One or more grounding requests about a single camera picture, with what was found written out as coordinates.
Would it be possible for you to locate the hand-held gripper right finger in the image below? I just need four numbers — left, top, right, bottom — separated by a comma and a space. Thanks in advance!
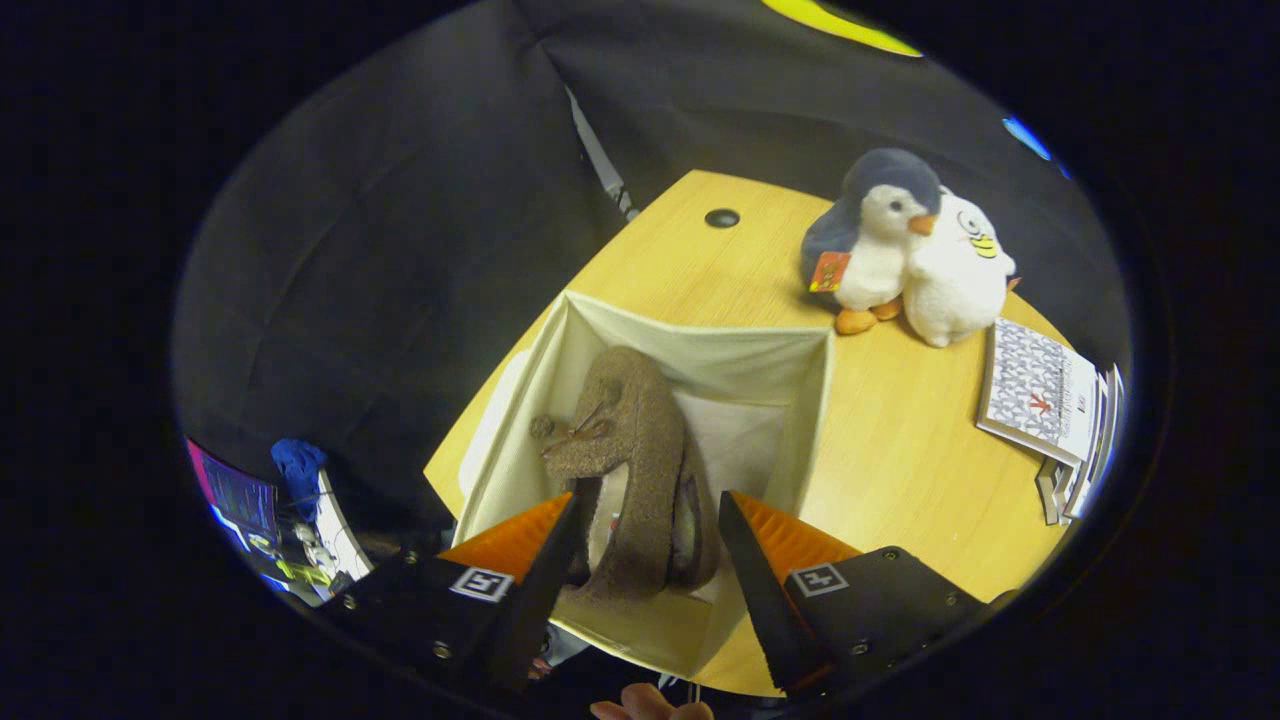
717, 488, 991, 701

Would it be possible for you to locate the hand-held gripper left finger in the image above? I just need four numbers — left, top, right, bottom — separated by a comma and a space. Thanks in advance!
318, 490, 585, 696

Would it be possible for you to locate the brown fuzzy slipper shoe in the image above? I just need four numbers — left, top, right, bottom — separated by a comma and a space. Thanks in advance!
530, 345, 701, 606
668, 440, 723, 593

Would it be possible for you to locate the beige fabric storage box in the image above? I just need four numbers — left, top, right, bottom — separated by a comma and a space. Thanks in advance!
455, 290, 836, 681

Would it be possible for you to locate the white side desk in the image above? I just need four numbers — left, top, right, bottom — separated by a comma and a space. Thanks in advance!
255, 470, 376, 601

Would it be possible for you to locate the small white figure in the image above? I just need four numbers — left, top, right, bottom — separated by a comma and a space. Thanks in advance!
295, 522, 336, 571

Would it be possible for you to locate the blue cloth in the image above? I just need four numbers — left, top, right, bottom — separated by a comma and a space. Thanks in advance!
270, 438, 329, 521

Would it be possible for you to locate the computer monitor screen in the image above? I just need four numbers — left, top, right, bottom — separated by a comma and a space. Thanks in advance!
185, 437, 281, 546

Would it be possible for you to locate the grey patterned cover book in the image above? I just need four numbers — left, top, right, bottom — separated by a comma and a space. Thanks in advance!
975, 318, 1099, 466

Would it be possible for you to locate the grey blue penguin plush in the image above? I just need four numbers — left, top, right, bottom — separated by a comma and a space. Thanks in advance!
800, 148, 943, 336

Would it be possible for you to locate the white duck plush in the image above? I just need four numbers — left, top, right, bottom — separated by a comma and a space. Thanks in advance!
902, 188, 1019, 349

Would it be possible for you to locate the white book with dark picture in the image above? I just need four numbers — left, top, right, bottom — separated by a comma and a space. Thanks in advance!
1098, 365, 1127, 501

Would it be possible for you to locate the white stand pole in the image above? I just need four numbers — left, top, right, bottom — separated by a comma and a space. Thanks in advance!
563, 85, 641, 221

